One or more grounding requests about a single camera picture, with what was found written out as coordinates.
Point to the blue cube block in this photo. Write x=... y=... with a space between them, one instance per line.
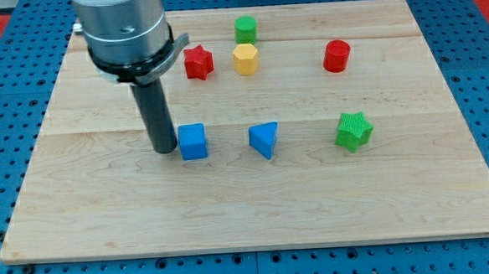
x=192 y=141

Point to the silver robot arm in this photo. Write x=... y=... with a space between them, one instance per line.
x=130 y=39

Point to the blue triangle block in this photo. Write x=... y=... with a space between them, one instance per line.
x=262 y=138

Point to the wooden board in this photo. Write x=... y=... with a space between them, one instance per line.
x=96 y=190

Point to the yellow hexagon block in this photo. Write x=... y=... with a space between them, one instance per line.
x=245 y=59

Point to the red star block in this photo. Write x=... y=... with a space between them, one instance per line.
x=198 y=62

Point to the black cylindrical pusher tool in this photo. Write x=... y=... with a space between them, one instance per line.
x=153 y=108

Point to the green star block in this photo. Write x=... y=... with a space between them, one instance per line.
x=353 y=131

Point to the green cylinder block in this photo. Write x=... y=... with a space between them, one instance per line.
x=245 y=28

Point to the red cylinder block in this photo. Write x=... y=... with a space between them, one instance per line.
x=336 y=56

